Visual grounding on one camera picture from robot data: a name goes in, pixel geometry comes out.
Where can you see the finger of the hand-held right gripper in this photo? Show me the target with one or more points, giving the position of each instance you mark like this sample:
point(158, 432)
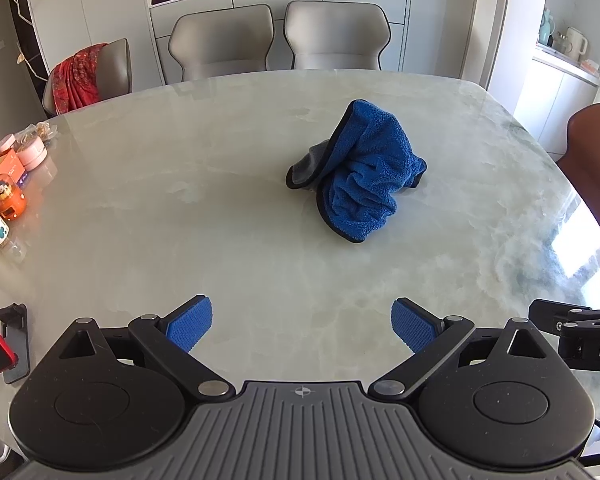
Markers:
point(560, 312)

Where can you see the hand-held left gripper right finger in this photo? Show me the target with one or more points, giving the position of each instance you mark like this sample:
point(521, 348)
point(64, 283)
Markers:
point(412, 326)

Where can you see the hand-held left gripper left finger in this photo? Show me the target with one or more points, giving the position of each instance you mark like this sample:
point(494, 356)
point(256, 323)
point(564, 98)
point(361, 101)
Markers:
point(190, 324)

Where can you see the blue towel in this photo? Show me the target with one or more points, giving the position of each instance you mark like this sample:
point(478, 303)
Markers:
point(367, 170)

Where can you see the brown chair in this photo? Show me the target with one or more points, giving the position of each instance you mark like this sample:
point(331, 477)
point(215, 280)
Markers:
point(597, 160)

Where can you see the white side cabinet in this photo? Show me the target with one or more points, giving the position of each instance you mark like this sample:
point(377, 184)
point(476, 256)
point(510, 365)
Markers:
point(555, 95)

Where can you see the orange toy snow globe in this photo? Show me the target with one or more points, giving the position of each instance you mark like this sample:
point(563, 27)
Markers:
point(9, 199)

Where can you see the pink round box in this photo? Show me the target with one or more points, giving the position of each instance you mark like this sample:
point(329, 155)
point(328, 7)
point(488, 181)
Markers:
point(32, 155)
point(4, 145)

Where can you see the orange box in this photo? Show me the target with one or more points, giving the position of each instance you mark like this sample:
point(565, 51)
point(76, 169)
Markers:
point(5, 165)

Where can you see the clear snack bag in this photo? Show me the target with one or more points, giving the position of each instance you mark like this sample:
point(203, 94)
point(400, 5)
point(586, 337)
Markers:
point(37, 131)

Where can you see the white kettle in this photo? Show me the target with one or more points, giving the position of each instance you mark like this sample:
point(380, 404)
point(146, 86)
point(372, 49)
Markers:
point(576, 44)

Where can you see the beige chair with red cloth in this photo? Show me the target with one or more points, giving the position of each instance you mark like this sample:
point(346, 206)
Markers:
point(117, 67)

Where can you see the red patterned cloth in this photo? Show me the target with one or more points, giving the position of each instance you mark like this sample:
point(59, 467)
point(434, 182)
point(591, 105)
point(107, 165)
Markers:
point(77, 80)

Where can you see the teal vase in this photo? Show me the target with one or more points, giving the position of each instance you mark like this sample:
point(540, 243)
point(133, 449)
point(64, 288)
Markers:
point(545, 27)

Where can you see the beige dining chair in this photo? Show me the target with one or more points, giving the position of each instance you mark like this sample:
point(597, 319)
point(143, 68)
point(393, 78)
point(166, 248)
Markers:
point(335, 35)
point(220, 42)

